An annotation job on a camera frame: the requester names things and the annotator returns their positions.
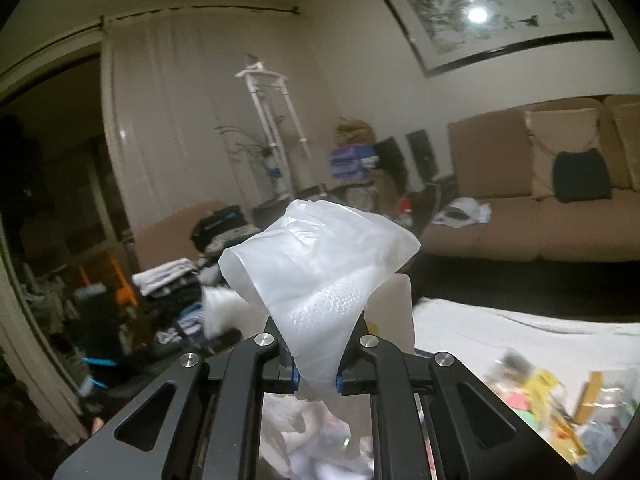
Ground dark leaning picture frame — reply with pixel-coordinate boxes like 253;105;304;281
405;130;438;181

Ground white drying rack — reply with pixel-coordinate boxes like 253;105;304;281
235;60;311;201

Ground pile of folded clothes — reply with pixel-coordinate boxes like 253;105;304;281
132;205;261;311

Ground brown upholstered bench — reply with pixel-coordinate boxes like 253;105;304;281
135;200;251;271

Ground blue packages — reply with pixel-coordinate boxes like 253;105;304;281
328;142;378;181

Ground brown sofa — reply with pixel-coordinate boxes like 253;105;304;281
420;94;640;263

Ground framed ink painting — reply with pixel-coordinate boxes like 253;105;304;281
374;0;615;78

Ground beige cushion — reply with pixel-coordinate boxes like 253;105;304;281
525;107;603;201

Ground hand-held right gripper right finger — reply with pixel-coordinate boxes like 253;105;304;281
336;315;581;480

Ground crumpled white plastic pile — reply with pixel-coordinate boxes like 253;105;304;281
262;395;376;480

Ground dark cushion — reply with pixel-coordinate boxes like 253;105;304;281
552;150;613;204

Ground white cloth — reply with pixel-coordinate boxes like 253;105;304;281
431;197;493;226

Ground woven basket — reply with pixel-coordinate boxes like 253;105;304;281
336;117;376;146

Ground mustard yellow paper packet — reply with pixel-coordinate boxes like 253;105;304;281
575;370;618;423

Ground yellow snack wrapper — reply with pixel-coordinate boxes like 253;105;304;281
520;367;566;411

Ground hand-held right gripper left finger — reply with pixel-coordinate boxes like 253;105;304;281
52;316;301;480

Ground translucent white plastic bag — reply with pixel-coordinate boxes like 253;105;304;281
218;199;422;401

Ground white curtain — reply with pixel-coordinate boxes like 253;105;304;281
100;7;341;241

